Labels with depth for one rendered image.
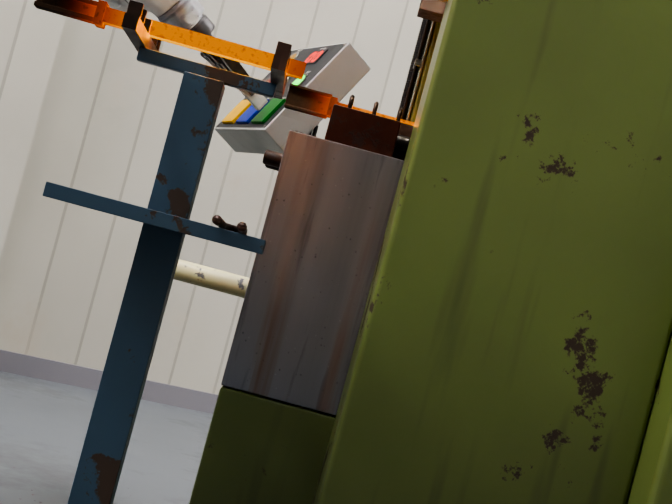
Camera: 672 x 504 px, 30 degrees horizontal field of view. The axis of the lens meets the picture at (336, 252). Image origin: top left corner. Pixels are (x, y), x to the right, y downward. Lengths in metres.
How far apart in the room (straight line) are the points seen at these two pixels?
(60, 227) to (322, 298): 2.97
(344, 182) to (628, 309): 0.53
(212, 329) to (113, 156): 0.83
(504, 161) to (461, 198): 0.08
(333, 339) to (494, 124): 0.49
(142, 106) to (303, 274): 3.01
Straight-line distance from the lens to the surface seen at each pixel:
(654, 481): 1.83
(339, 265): 2.11
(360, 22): 5.42
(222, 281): 2.69
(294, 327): 2.11
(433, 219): 1.85
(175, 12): 2.70
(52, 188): 1.70
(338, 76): 2.79
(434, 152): 1.86
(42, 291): 5.01
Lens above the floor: 0.71
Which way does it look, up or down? 1 degrees up
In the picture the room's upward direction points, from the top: 15 degrees clockwise
